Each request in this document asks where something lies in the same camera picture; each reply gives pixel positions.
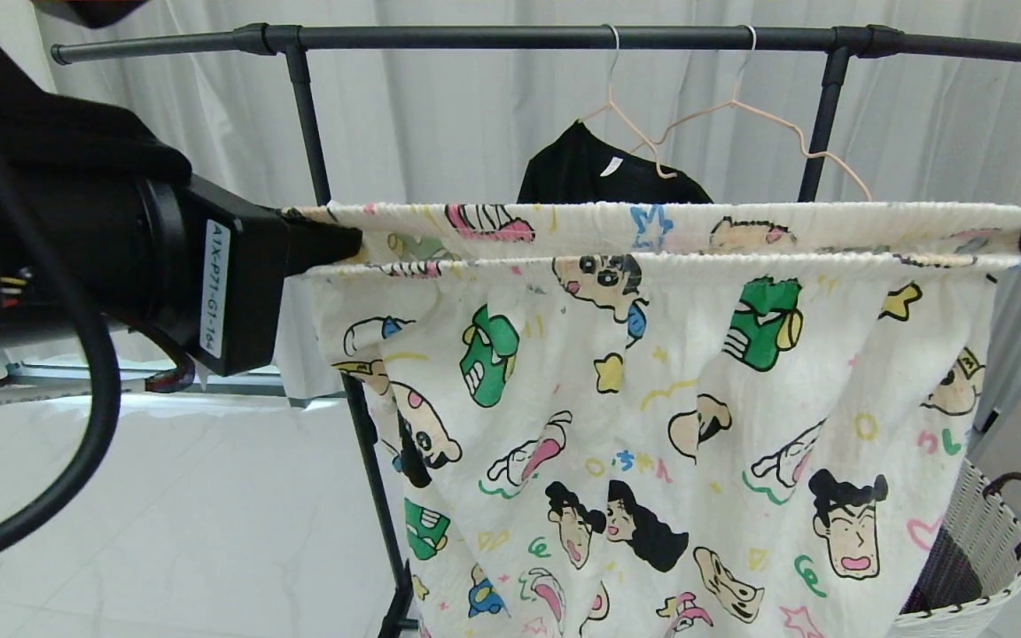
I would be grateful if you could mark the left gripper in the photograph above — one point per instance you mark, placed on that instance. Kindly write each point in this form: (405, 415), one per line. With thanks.
(245, 283)

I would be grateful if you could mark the black t-shirt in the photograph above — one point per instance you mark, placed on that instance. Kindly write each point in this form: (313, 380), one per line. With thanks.
(581, 168)

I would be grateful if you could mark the pink clothes hanger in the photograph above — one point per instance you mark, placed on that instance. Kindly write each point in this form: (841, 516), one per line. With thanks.
(614, 99)
(732, 102)

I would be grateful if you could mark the cream printed garment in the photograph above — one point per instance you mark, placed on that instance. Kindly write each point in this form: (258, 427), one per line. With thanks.
(652, 399)

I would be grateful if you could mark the black clothes rack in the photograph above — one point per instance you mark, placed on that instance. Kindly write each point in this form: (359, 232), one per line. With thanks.
(475, 37)

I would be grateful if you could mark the white laundry basket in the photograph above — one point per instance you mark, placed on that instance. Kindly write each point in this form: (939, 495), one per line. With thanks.
(971, 505)

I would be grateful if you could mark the window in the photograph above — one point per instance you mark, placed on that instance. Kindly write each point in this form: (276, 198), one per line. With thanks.
(227, 383)

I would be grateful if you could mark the white curtain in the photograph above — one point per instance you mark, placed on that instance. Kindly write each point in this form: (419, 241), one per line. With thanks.
(475, 124)

